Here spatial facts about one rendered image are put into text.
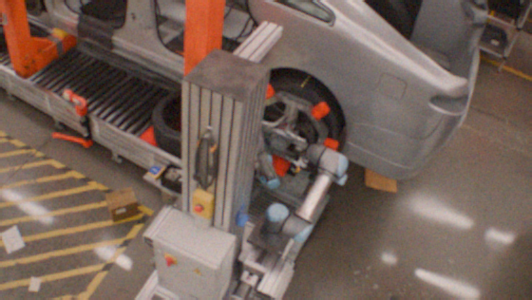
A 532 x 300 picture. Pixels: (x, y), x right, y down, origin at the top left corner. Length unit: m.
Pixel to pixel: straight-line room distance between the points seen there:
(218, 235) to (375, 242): 1.97
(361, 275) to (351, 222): 0.51
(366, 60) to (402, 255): 1.76
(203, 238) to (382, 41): 1.54
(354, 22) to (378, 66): 0.30
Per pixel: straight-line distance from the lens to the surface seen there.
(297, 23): 2.97
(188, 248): 2.18
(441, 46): 4.67
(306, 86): 3.19
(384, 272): 3.81
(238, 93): 1.68
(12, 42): 4.29
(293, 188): 3.79
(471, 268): 4.19
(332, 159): 2.58
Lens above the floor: 3.08
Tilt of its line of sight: 45 degrees down
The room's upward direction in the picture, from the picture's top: 12 degrees clockwise
